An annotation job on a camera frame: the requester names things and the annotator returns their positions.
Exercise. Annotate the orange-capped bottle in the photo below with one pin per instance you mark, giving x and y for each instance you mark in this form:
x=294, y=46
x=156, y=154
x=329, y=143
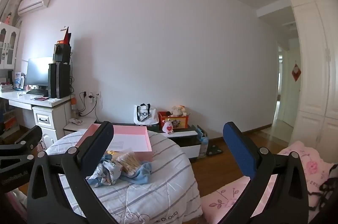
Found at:
x=74, y=107

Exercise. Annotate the white glass-door cabinet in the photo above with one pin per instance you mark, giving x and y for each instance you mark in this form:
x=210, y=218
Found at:
x=9, y=44

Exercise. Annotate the white printed baby bib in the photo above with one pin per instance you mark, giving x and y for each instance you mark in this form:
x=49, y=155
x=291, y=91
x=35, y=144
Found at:
x=105, y=171

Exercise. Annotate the small doll figure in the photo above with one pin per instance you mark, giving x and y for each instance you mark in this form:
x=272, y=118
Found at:
x=8, y=18

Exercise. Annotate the blue packets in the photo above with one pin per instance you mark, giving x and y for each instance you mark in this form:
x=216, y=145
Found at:
x=202, y=139

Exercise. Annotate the white desk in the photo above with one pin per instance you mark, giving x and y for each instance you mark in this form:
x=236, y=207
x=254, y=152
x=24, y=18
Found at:
x=50, y=113

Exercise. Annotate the grey striped white quilt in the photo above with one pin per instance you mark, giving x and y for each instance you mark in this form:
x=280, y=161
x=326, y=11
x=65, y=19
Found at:
x=163, y=173

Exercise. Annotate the small printed packet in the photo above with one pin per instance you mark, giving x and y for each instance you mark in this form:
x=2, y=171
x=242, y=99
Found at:
x=75, y=121

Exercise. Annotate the pink pen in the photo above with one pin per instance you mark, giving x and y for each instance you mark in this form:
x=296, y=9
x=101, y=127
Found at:
x=39, y=98

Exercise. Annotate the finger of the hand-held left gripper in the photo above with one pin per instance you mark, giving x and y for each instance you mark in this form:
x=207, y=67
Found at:
x=29, y=138

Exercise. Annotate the white wardrobe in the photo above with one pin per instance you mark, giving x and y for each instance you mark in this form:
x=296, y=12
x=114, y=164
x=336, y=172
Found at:
x=314, y=41

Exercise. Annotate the pack of cotton swabs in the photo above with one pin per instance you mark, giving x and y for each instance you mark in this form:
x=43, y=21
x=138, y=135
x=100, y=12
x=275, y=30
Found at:
x=128, y=162

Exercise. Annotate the white plush toy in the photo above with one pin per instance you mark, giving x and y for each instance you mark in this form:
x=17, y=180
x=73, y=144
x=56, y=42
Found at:
x=178, y=110

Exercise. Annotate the red storage box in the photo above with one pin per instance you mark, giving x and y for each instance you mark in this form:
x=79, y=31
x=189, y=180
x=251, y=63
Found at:
x=179, y=122

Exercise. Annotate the stack of books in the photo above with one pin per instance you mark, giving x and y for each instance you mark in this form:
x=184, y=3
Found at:
x=5, y=86

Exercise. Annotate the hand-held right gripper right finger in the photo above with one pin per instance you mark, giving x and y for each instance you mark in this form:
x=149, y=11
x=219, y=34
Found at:
x=237, y=147

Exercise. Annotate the white air conditioner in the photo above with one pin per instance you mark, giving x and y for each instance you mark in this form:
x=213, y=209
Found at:
x=33, y=3

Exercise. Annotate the black computer tower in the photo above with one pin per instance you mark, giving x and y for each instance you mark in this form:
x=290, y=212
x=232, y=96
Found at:
x=60, y=80

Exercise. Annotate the black and white low cabinet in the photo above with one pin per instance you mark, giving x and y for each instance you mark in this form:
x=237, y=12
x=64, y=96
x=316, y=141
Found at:
x=184, y=138

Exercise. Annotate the black keyboard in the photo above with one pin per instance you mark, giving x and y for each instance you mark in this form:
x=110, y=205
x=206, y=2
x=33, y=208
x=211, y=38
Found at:
x=37, y=92

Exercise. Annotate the pink floral quilt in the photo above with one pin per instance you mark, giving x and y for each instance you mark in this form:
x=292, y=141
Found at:
x=314, y=163

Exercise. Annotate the white tote bag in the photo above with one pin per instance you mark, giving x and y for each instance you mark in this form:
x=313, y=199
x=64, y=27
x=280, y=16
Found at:
x=144, y=115

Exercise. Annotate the red door decoration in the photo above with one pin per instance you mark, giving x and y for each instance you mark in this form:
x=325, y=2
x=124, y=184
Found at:
x=295, y=72

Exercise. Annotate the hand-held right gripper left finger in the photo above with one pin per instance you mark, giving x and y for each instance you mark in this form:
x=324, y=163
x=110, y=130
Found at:
x=100, y=142

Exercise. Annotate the black bathroom scale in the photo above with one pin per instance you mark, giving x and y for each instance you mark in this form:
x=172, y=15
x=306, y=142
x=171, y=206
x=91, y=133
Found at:
x=214, y=150

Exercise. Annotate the pink plush toy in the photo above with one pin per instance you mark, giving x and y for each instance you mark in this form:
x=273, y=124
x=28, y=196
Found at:
x=167, y=127

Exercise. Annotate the red triangular card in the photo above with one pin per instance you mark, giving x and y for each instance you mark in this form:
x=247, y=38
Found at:
x=66, y=36

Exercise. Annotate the pink cardboard box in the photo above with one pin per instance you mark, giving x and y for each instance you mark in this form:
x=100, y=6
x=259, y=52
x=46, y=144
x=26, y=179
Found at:
x=132, y=138

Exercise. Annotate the black computer monitor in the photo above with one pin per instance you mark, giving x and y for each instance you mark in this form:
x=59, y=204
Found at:
x=37, y=72

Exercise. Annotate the wall sockets with plugs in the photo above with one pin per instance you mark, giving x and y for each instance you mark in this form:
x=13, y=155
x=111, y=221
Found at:
x=91, y=95

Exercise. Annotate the black box with speaker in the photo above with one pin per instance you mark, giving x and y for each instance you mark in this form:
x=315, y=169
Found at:
x=62, y=52

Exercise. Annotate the blue and white carton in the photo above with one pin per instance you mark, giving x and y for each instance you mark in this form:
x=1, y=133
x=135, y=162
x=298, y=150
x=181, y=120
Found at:
x=19, y=81

